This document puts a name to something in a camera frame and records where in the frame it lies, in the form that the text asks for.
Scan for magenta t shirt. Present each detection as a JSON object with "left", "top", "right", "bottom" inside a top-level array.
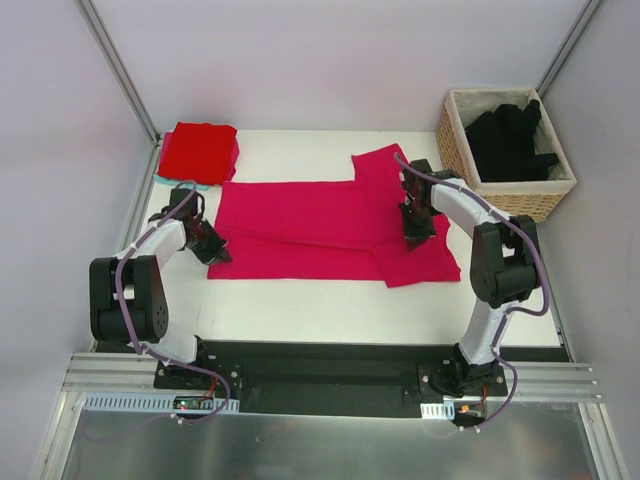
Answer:
[{"left": 207, "top": 144, "right": 461, "bottom": 288}]

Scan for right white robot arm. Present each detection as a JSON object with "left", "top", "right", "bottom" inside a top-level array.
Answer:
[{"left": 399, "top": 161, "right": 549, "bottom": 398}]

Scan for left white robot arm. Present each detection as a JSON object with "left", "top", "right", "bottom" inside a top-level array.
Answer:
[{"left": 89, "top": 187, "right": 232, "bottom": 389}]

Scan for folded teal t shirt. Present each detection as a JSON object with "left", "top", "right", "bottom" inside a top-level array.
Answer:
[{"left": 154, "top": 174, "right": 210, "bottom": 192}]

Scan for folded red t shirt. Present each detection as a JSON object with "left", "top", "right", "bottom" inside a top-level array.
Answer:
[{"left": 159, "top": 122, "right": 238, "bottom": 186}]

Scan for wicker basket with liner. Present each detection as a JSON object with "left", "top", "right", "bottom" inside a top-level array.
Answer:
[{"left": 436, "top": 88, "right": 576, "bottom": 222}]

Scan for black clothes in basket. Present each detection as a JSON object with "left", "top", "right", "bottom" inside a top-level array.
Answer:
[{"left": 465, "top": 100, "right": 560, "bottom": 183}]

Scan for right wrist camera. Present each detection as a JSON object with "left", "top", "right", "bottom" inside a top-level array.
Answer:
[{"left": 405, "top": 159, "right": 434, "bottom": 181}]

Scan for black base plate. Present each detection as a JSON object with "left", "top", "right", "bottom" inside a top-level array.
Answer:
[{"left": 152, "top": 339, "right": 509, "bottom": 415}]

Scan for left aluminium frame post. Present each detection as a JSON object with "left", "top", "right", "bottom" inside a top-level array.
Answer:
[{"left": 76, "top": 0, "right": 161, "bottom": 146}]

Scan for aluminium frame post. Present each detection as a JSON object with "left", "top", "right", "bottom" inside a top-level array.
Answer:
[
  {"left": 536, "top": 0, "right": 607, "bottom": 98},
  {"left": 76, "top": 0, "right": 161, "bottom": 146}
]

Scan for left slotted cable duct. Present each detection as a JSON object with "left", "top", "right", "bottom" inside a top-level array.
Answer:
[{"left": 84, "top": 393, "right": 240, "bottom": 415}]

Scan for slotted cable duct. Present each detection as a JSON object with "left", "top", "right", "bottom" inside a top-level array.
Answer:
[
  {"left": 420, "top": 401, "right": 486, "bottom": 420},
  {"left": 84, "top": 393, "right": 240, "bottom": 415}
]

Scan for right slotted cable duct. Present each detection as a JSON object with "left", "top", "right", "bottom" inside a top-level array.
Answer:
[{"left": 420, "top": 401, "right": 486, "bottom": 420}]

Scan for aluminium front rail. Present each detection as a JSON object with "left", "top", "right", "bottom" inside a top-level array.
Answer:
[{"left": 62, "top": 352, "right": 603, "bottom": 403}]

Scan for right aluminium frame post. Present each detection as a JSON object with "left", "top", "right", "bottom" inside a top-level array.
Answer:
[{"left": 536, "top": 0, "right": 607, "bottom": 98}]

